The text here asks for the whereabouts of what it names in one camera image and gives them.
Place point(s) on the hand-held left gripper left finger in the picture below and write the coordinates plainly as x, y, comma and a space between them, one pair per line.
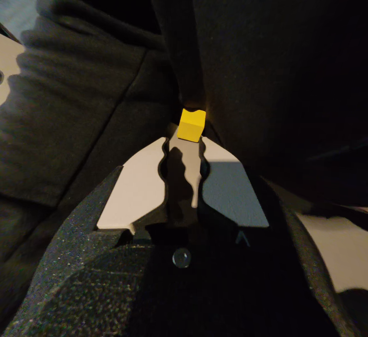
135, 187

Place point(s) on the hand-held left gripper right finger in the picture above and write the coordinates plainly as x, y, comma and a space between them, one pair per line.
233, 193

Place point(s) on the yellow wooden cube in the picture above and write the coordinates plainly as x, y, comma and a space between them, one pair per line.
190, 127

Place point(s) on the person's black clothing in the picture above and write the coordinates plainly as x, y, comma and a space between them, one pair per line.
86, 84

